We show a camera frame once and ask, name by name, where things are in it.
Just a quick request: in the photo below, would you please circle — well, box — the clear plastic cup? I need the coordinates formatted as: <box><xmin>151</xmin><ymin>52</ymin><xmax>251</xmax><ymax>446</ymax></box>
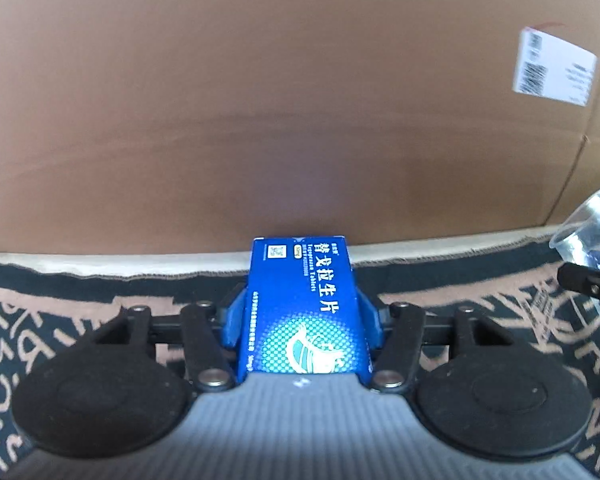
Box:
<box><xmin>548</xmin><ymin>190</ymin><xmax>600</xmax><ymax>271</ymax></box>

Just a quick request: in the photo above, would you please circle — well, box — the blue medicine box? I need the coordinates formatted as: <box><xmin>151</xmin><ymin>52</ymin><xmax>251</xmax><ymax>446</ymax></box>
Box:
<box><xmin>237</xmin><ymin>235</ymin><xmax>372</xmax><ymax>382</ymax></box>

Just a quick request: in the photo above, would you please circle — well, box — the patterned black rug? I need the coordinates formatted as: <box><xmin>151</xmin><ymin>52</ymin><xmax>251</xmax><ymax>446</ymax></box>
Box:
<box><xmin>0</xmin><ymin>238</ymin><xmax>600</xmax><ymax>477</ymax></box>

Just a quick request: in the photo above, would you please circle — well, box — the white shipping label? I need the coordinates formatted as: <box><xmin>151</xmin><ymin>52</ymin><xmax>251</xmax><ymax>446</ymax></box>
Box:
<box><xmin>513</xmin><ymin>27</ymin><xmax>597</xmax><ymax>107</ymax></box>

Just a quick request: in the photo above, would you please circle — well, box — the large brown cardboard box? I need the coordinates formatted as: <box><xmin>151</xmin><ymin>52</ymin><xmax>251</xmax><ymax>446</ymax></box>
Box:
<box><xmin>0</xmin><ymin>0</ymin><xmax>600</xmax><ymax>255</ymax></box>

